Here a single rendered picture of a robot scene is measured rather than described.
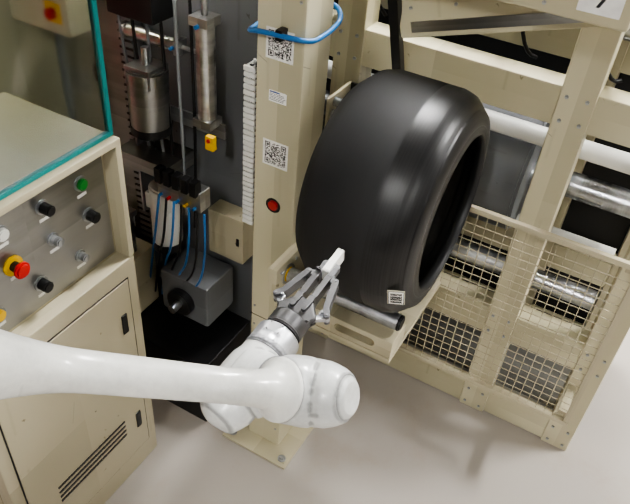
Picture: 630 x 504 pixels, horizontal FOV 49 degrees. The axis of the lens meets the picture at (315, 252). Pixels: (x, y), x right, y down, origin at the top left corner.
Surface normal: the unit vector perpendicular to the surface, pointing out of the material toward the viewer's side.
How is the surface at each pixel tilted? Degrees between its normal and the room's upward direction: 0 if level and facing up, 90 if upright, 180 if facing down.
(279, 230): 90
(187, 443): 0
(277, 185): 90
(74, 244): 90
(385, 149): 39
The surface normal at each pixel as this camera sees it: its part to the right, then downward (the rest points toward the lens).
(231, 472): 0.07, -0.77
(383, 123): -0.16, -0.44
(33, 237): 0.87, 0.36
